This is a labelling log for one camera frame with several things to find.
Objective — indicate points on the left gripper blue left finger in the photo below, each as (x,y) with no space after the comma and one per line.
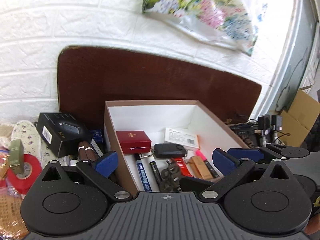
(106,164)

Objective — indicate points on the brown striped pouch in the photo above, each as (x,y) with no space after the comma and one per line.
(85,152)

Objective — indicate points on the small red gift box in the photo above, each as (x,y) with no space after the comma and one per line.
(132,142)

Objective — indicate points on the floral cloth on wall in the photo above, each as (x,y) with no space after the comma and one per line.
(230,24)

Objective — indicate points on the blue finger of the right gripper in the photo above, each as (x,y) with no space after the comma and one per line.
(253,154)

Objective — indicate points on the black car key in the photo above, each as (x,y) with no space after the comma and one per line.
(166,151)

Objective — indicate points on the dark wooden board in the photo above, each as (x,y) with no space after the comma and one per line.
(87,77)

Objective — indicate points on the white floral insole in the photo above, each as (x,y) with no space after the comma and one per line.
(29,136)

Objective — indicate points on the white label card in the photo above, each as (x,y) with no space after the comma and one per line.
(180,136)

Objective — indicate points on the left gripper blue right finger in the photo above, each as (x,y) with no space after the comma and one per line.
(224,162)

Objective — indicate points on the red tape roll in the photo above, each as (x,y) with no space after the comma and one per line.
(22,182)

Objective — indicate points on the black product box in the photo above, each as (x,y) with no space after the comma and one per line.
(62,133)

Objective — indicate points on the blue marker pen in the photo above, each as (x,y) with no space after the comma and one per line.
(142,173)

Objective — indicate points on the cardboard carton on right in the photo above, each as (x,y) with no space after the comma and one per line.
(299,119)

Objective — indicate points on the large brown cardboard box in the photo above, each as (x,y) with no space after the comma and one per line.
(188,123)

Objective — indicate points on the small green box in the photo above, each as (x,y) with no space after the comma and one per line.
(16,156)

